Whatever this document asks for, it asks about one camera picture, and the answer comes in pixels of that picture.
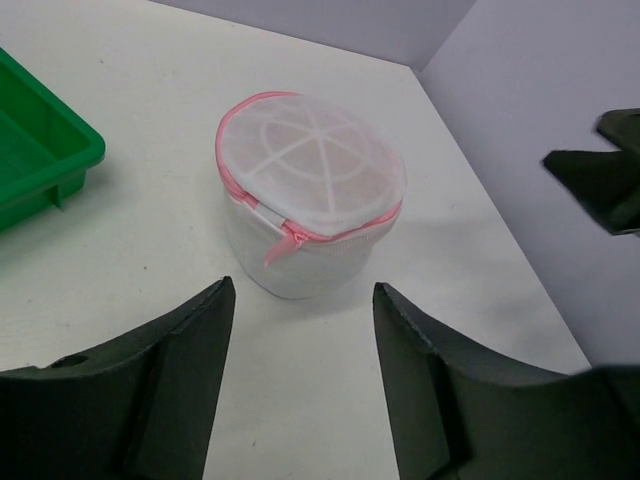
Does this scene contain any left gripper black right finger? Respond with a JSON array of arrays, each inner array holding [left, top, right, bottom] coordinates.
[[373, 283, 639, 479]]

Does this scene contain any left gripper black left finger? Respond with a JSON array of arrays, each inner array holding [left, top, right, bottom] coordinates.
[[1, 277, 236, 479]]

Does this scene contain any green plastic tray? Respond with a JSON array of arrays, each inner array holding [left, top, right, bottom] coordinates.
[[1, 51, 106, 231]]

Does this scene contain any white mesh laundry bag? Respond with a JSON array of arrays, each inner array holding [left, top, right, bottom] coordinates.
[[215, 91, 406, 299]]

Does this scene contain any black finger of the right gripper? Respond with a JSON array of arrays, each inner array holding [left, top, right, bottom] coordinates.
[[542, 108, 639, 235]]

